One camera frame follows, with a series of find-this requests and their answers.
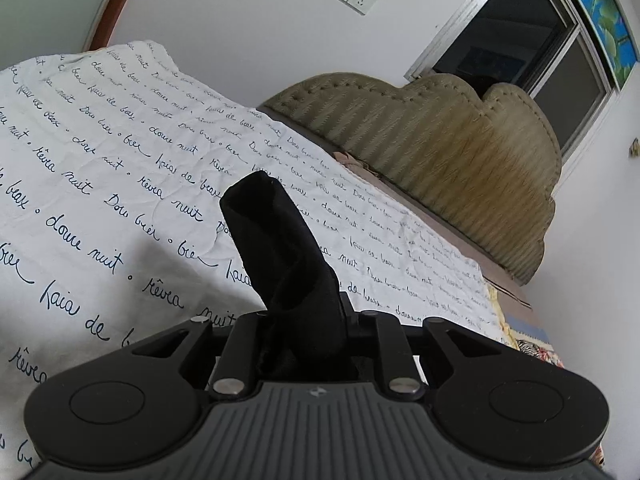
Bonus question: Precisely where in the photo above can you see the brown wooden door frame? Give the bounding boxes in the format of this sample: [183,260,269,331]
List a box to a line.
[84,0,128,51]

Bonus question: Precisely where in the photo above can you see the black pants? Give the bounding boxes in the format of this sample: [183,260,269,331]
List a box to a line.
[220,171,358,384]

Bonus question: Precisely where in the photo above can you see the olive tufted headboard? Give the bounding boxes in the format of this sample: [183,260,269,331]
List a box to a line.
[262,73,562,284]

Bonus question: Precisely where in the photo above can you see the blue floral wall picture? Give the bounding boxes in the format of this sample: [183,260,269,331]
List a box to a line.
[578,0,639,89]

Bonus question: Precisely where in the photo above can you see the white bedsheet with blue script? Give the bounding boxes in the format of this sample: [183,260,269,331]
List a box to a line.
[1,41,504,479]

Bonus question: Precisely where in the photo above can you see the aluminium framed window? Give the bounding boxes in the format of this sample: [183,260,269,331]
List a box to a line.
[406,0,616,158]

